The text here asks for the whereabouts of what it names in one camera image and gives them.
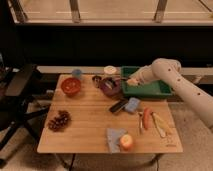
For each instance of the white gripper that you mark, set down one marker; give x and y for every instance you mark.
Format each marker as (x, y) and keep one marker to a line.
(133, 81)

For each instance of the black handled dish brush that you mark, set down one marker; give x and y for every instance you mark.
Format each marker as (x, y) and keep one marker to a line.
(111, 82)

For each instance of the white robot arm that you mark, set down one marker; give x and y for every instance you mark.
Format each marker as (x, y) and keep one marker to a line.
(168, 70)

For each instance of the purple bowl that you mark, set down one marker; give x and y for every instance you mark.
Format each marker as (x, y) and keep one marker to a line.
(110, 92)

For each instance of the red bowl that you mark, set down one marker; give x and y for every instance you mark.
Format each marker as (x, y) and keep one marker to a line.
(71, 86)

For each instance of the green plastic tray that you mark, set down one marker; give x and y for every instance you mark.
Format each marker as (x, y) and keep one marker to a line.
(156, 89)

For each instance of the blue sponge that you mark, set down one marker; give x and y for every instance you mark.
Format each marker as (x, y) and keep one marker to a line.
(132, 105)

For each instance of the black rectangular remote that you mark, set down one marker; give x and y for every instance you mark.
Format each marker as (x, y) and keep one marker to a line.
(118, 106)

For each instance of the orange carrot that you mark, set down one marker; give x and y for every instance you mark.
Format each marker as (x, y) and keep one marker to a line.
(146, 116)

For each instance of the small metal peeler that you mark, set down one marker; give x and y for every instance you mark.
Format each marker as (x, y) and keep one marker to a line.
(140, 122)

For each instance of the small metal cup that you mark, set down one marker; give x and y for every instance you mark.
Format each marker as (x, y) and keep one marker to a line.
(96, 80)

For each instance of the blue grey cloth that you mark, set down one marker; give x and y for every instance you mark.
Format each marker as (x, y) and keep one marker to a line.
(113, 136)

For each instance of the small blue cup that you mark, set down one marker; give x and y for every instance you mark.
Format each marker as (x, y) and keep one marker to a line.
(77, 73)

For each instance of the red yellow apple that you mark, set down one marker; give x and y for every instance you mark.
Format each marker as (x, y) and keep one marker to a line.
(126, 142)

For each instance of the bunch of dark grapes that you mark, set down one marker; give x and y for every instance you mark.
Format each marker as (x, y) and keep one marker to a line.
(60, 122)

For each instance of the black office chair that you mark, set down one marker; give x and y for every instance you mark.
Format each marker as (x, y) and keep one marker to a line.
(16, 93)

